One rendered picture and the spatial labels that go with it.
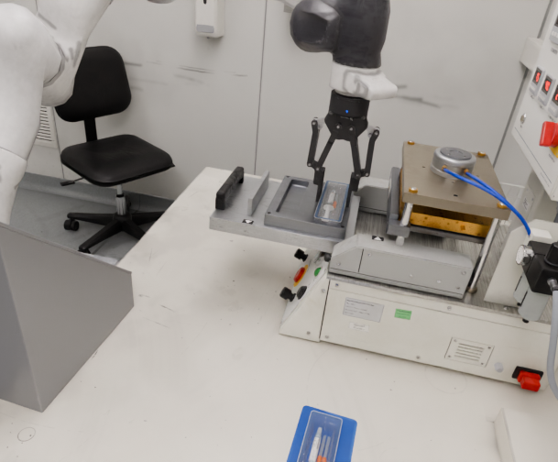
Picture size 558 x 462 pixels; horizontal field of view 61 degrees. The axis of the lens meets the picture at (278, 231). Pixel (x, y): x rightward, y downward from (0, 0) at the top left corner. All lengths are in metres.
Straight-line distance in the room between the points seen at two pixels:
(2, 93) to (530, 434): 1.08
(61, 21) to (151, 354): 0.67
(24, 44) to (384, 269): 0.74
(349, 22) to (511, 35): 1.60
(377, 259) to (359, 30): 0.40
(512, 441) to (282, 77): 1.94
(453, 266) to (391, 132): 1.63
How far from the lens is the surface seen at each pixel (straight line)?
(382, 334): 0.99
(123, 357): 1.00
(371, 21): 0.88
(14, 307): 0.79
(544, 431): 0.99
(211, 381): 0.94
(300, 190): 1.10
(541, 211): 1.01
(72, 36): 1.09
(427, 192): 0.88
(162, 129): 2.76
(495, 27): 2.41
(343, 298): 0.95
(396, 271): 0.91
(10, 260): 0.75
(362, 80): 0.88
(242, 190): 1.10
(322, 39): 0.90
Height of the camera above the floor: 1.46
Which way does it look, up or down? 31 degrees down
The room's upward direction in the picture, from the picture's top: 6 degrees clockwise
